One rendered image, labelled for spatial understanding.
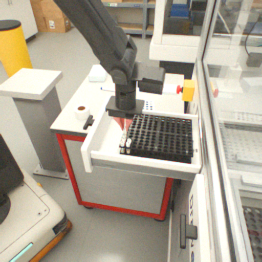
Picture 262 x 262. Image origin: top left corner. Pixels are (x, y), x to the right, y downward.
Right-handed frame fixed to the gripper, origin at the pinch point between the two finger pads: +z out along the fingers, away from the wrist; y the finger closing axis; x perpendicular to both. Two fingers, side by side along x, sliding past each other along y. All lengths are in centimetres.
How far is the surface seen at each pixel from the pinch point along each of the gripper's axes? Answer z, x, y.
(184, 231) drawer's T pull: 0.8, 27.6, -19.3
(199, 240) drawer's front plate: -0.6, 29.5, -22.1
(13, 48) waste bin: 62, -175, 183
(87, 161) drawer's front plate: 5.6, 11.1, 9.0
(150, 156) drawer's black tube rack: 6.1, 4.4, -9.0
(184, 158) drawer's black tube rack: 5.4, 3.5, -19.6
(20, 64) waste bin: 84, -177, 183
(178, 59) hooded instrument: 13, -84, -15
